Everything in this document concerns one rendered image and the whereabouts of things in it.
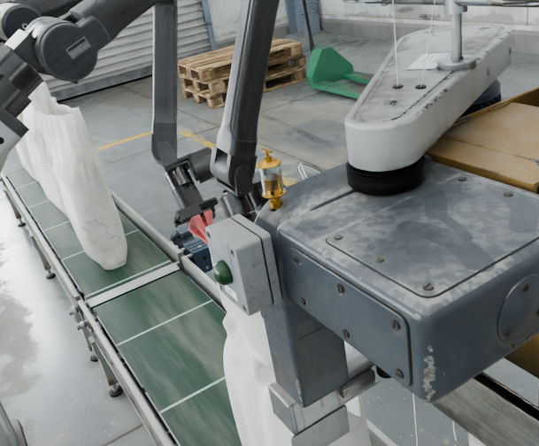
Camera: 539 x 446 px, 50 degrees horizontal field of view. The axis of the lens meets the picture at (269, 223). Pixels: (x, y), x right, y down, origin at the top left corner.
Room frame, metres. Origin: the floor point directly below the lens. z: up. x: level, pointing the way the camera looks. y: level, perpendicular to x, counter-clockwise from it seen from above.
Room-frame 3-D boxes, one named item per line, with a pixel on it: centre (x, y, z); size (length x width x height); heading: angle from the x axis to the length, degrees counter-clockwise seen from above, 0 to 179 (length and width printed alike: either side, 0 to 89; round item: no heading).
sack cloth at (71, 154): (2.47, 0.79, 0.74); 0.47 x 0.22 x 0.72; 25
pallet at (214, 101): (6.67, 0.00, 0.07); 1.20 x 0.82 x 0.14; 115
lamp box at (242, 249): (0.58, 0.04, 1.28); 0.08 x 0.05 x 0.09; 27
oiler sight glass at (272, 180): (0.61, -0.01, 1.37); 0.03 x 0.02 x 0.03; 27
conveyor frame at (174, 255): (3.10, 1.11, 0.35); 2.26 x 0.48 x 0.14; 27
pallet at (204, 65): (6.64, 0.01, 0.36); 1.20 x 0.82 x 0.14; 113
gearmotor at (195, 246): (2.40, 0.40, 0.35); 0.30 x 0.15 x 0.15; 27
